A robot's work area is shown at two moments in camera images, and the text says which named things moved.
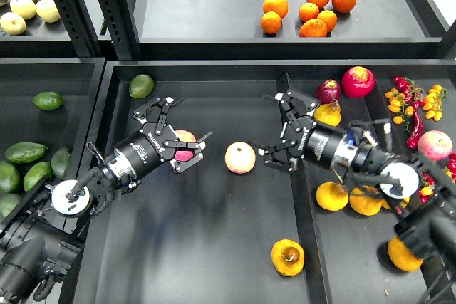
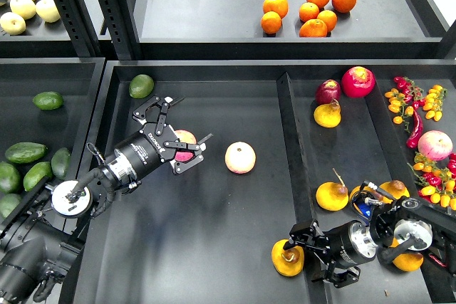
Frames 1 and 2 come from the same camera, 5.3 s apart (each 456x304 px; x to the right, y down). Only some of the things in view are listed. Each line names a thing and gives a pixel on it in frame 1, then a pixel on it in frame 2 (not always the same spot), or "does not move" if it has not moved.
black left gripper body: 145,150 does not move
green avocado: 8,202 does not move
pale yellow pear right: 48,11 does not move
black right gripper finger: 285,100 to 339,278
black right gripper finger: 280,157 to 309,234
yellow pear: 287,257 does not move
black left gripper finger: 164,103 does not move
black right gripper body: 318,143 to 348,245
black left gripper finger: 183,164 does not move
